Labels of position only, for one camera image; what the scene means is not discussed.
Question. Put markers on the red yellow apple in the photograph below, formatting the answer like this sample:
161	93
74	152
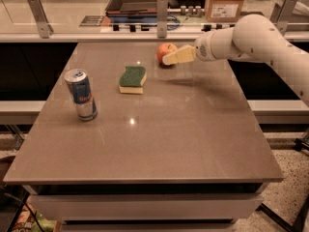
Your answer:
163	50

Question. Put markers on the blue silver energy drink can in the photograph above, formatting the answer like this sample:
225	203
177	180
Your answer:
81	93

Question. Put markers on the left metal glass bracket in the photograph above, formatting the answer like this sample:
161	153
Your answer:
44	28

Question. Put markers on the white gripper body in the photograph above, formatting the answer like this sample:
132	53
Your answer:
202	49

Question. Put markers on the metal glass bracket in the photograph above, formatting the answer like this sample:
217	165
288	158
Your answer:
161	15
281	14
44	28

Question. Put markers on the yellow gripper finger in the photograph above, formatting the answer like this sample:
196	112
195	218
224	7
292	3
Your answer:
183	54

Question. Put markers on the glass railing panel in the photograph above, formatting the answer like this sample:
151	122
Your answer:
64	17

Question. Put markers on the right metal glass bracket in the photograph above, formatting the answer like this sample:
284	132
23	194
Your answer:
281	14

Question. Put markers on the green snack bag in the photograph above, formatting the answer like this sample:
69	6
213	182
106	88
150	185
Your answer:
41	224

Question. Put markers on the green yellow sponge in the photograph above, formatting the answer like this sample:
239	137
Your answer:
132	80

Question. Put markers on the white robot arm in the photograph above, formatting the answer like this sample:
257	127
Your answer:
253	38

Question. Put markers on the grey open tray box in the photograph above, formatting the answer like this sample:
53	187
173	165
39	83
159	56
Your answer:
131	7

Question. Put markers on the middle metal glass bracket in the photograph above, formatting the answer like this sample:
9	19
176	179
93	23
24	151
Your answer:
161	15

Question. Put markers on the grey table drawer cabinet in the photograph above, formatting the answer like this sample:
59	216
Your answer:
209	212

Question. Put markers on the brown cardboard box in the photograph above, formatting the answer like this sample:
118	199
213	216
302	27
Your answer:
223	10

